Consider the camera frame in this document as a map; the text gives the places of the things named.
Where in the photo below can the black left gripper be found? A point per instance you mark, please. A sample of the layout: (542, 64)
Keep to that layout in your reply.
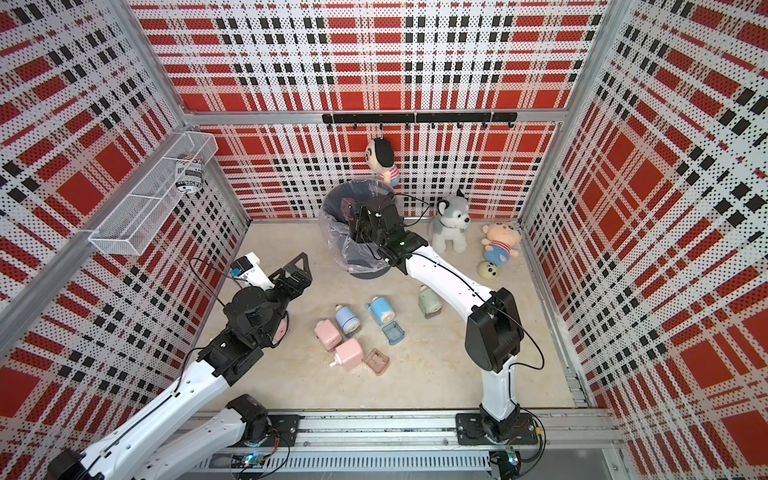
(302, 279)

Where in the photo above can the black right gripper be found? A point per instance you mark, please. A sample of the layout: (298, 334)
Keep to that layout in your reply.
(357, 232)

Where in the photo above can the pink pencil sharpener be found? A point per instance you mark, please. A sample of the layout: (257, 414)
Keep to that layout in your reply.
(281, 330)
(328, 334)
(348, 355)

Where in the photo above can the bright blue pencil sharpener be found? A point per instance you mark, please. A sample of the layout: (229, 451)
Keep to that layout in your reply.
(381, 310)

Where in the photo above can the pink sharpener shavings tray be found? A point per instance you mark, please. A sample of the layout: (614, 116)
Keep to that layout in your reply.
(377, 361)

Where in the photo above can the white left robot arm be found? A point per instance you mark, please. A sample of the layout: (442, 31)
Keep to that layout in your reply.
(120, 454)

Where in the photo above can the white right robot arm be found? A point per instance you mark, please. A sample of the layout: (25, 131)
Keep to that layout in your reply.
(493, 333)

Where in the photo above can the light blue pencil sharpener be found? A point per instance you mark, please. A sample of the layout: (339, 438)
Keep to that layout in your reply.
(347, 320)

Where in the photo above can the green pencil sharpener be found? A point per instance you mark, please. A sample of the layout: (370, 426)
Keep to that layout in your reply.
(429, 302)

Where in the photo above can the dark grey trash bin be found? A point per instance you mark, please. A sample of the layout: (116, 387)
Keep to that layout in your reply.
(353, 222)

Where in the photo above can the clear plastic bin liner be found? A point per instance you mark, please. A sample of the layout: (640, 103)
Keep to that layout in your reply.
(364, 261)

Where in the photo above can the hanging boy doll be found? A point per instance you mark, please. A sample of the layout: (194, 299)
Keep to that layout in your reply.
(380, 157)

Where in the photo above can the grey white husky plush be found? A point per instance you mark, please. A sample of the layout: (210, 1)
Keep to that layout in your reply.
(450, 223)

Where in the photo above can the cream round face ball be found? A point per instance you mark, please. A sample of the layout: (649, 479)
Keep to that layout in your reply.
(487, 270)

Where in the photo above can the pink pig plush blue shirt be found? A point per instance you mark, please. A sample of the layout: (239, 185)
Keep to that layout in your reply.
(500, 242)

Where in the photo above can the small striped can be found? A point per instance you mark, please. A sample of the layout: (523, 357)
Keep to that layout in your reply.
(189, 174)

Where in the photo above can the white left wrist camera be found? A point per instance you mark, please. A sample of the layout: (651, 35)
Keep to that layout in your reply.
(247, 269)

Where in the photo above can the black hook rail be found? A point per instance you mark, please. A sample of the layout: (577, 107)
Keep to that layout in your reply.
(380, 119)

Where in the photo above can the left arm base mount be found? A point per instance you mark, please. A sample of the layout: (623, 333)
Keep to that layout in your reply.
(265, 431)

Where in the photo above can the white wire mesh shelf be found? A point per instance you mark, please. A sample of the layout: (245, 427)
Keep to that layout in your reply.
(137, 218)

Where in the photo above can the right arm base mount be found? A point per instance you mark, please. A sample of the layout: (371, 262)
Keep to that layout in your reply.
(477, 428)

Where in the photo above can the aluminium front rail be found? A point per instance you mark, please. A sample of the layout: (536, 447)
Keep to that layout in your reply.
(584, 443)

